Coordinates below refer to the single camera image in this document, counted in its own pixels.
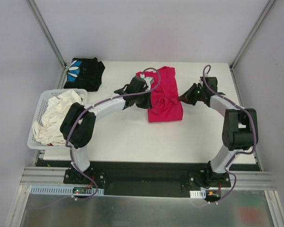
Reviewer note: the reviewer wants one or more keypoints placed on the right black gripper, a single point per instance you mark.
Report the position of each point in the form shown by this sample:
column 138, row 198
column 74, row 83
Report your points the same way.
column 194, row 93

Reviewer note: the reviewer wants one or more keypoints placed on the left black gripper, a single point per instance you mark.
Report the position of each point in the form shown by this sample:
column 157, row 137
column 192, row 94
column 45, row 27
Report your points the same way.
column 128, row 88

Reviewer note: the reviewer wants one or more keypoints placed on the pink t shirt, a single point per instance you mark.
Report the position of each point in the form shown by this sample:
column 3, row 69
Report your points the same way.
column 164, row 99

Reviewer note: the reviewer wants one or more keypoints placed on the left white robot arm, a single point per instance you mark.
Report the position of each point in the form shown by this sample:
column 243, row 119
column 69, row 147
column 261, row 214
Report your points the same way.
column 79, row 122

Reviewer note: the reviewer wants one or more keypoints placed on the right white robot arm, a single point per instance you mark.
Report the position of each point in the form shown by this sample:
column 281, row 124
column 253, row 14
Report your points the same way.
column 239, row 132

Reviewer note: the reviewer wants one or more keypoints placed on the black folded t shirt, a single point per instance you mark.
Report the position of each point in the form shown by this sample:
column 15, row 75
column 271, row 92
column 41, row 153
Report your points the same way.
column 84, row 74

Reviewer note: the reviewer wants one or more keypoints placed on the cream t shirt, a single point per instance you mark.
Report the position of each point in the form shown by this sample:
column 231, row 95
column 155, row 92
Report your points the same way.
column 49, row 132

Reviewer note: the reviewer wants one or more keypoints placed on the white plastic laundry basket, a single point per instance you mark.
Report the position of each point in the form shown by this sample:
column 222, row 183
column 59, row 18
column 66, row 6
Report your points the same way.
column 40, row 110

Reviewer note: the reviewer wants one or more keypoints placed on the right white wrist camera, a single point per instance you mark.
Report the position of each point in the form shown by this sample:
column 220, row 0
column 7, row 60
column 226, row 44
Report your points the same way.
column 201, row 81

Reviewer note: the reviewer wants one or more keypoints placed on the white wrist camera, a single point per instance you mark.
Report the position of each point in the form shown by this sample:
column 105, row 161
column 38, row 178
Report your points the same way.
column 201, row 81
column 149, row 80

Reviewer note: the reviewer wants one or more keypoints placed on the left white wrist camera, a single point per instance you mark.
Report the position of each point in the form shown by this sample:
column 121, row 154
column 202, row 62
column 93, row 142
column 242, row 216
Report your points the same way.
column 149, row 80

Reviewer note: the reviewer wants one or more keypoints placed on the left aluminium frame post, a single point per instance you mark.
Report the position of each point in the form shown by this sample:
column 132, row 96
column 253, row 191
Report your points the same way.
column 46, row 32

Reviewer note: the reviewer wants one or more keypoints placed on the aluminium frame post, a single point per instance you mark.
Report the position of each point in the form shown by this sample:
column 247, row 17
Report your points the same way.
column 259, row 21
column 46, row 32

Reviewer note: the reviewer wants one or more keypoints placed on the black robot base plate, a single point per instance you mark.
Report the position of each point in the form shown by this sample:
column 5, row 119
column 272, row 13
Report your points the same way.
column 174, row 180

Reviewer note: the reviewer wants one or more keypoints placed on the right white cable duct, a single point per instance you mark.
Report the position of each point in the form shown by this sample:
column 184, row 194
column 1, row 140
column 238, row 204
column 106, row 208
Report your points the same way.
column 201, row 194

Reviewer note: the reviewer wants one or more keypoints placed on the white cable duct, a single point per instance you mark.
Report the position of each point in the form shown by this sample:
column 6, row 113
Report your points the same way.
column 65, row 190
column 201, row 194

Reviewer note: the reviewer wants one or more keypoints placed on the right aluminium frame post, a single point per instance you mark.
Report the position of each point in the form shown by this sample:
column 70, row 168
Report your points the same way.
column 259, row 21

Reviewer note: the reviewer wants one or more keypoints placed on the left white cable duct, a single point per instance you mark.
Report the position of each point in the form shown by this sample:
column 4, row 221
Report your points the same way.
column 65, row 190

